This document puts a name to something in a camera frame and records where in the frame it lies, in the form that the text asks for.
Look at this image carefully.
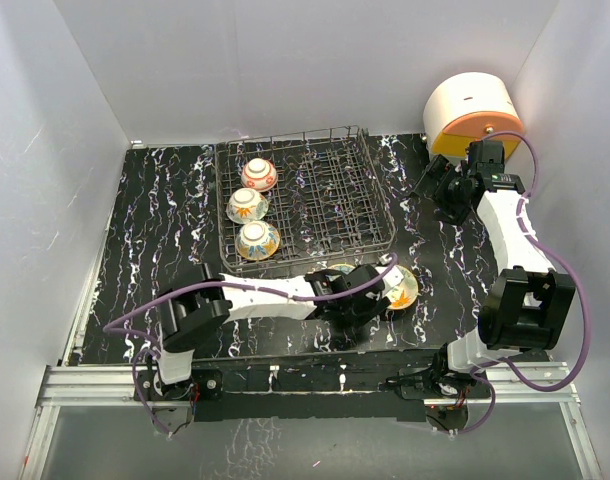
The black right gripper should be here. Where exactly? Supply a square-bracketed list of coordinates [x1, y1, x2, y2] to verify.
[405, 155, 471, 226]

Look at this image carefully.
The blue scalloped sun bowl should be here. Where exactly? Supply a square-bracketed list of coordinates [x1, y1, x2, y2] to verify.
[310, 263, 356, 278]

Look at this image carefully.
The blue and yellow patterned bowl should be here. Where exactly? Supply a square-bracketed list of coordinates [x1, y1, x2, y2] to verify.
[235, 220, 281, 261]

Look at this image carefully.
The yellow rim leaf bowl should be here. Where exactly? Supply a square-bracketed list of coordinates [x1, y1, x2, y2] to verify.
[226, 188, 269, 225]

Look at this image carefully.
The red orange floral bowl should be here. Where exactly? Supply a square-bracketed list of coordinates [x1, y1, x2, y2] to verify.
[241, 157, 278, 193]

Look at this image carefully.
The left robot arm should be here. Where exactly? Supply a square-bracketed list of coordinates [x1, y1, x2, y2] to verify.
[156, 260, 403, 399]

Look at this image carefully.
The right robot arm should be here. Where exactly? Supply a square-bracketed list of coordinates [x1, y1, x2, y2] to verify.
[414, 139, 576, 397]

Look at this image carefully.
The round pastel drawer cabinet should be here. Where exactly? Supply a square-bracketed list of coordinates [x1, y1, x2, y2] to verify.
[423, 72, 524, 161]

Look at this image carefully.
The orange flower leaf bowl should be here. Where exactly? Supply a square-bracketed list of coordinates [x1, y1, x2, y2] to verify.
[386, 266, 419, 311]

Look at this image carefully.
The grey wire dish rack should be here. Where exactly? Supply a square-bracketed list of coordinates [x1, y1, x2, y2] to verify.
[215, 125, 395, 273]

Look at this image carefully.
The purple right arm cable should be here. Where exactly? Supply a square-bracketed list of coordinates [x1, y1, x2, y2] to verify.
[457, 130, 589, 435]

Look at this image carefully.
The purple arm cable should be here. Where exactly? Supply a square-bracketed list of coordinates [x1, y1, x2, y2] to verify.
[457, 130, 589, 435]
[103, 252, 399, 436]

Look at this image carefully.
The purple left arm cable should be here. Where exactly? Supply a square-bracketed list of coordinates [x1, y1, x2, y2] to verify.
[103, 252, 399, 436]

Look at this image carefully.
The aluminium rail frame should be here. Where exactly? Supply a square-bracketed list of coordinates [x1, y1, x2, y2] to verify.
[19, 174, 604, 480]

